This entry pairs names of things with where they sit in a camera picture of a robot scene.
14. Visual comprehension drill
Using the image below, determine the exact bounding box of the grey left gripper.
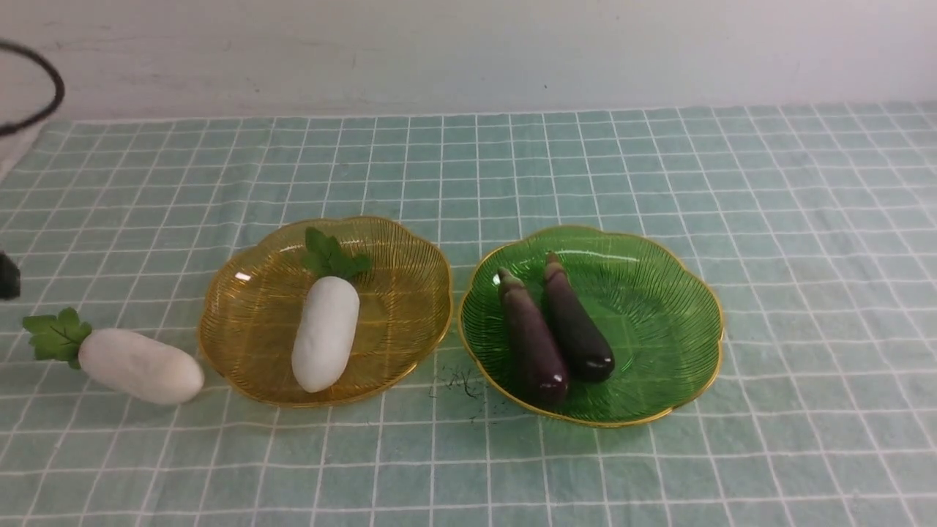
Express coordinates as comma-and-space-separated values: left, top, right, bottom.
0, 251, 21, 301

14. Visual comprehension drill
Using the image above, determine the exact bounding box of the white radish with leaves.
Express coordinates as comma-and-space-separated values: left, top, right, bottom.
291, 227, 372, 393
21, 307, 205, 405

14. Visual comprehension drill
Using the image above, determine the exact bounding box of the dark purple eggplant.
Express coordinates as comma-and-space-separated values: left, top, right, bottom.
496, 267, 570, 408
543, 253, 616, 383

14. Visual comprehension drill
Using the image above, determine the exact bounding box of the amber glass plate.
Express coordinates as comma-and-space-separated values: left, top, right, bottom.
196, 216, 454, 409

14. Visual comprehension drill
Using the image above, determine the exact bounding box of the green glass plate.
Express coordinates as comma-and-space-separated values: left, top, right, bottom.
458, 225, 724, 428

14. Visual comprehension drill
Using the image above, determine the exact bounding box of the green checkered tablecloth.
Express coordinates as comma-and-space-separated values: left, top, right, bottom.
1, 101, 936, 526

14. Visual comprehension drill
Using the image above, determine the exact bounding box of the black cable loop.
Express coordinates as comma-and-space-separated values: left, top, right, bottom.
0, 40, 66, 138

